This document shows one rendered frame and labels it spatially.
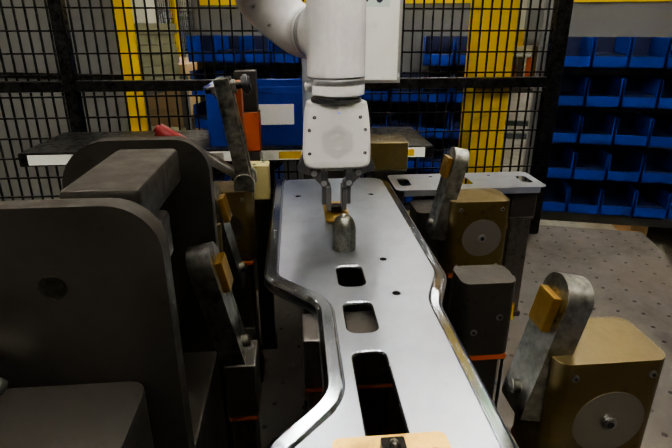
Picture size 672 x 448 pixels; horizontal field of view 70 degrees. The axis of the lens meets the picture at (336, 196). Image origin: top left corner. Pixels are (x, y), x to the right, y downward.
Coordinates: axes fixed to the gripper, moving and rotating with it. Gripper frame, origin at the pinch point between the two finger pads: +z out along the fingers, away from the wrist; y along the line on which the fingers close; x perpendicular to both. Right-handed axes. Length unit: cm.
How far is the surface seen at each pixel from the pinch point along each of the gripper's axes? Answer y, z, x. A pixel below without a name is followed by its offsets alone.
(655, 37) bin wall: 149, -21, 133
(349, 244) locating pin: 0.6, 1.9, -14.1
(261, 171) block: -12.0, -2.5, 6.1
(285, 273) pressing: -7.8, 3.0, -19.2
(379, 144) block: 10.9, -2.6, 23.4
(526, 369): 12.1, 0.9, -40.9
